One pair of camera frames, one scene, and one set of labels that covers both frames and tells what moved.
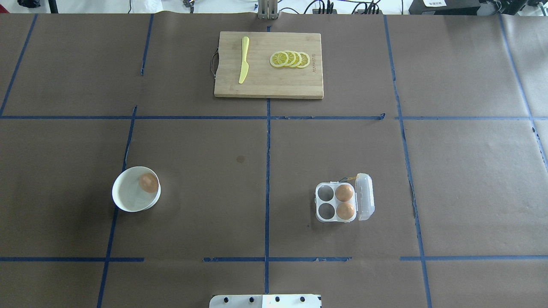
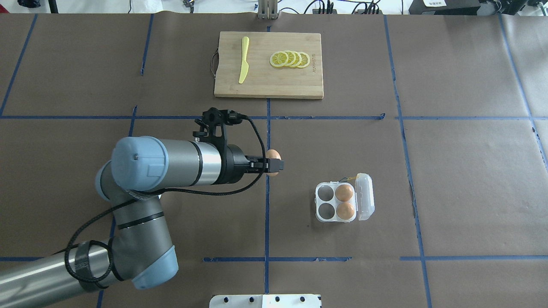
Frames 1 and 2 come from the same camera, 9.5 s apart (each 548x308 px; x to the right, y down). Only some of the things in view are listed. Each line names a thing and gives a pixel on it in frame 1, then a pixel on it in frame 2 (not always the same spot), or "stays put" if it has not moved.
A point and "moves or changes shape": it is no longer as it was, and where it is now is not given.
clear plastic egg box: (336, 202) stays put
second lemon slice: (292, 57) stays put
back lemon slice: (305, 60) stays put
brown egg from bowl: (148, 182) moves or changes shape
